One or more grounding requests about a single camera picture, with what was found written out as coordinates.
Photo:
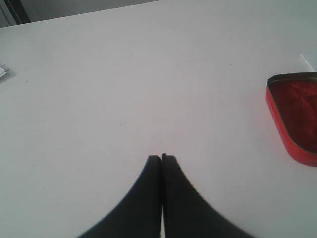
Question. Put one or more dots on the red ink paste tin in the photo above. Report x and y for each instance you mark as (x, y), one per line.
(292, 101)

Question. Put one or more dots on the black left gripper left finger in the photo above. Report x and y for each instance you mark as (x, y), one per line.
(138, 214)

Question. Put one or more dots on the dark vertical post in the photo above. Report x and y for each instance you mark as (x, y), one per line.
(17, 11)

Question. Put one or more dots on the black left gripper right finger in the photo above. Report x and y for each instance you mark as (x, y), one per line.
(186, 213)

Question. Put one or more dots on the white object at table edge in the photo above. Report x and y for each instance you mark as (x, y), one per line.
(3, 71)

